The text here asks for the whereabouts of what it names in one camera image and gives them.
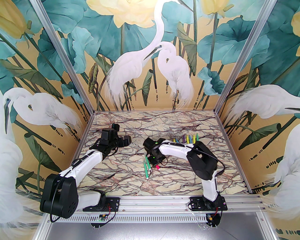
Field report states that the grey metal panel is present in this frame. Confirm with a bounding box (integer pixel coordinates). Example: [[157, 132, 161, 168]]
[[35, 222, 261, 240]]

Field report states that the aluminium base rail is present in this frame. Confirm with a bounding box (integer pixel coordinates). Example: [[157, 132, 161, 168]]
[[46, 196, 267, 214]]

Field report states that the slotted aluminium cable tray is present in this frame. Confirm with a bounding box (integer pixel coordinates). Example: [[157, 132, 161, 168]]
[[47, 214, 235, 223]]

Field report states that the aluminium frame post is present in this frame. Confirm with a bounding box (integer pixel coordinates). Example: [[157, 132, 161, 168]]
[[214, 0, 277, 112], [30, 0, 95, 112]]

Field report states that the black board bracket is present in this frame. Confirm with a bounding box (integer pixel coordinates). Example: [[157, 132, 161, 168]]
[[203, 212, 222, 228]]

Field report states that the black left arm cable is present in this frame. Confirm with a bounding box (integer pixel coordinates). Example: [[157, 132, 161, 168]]
[[49, 150, 117, 223]]

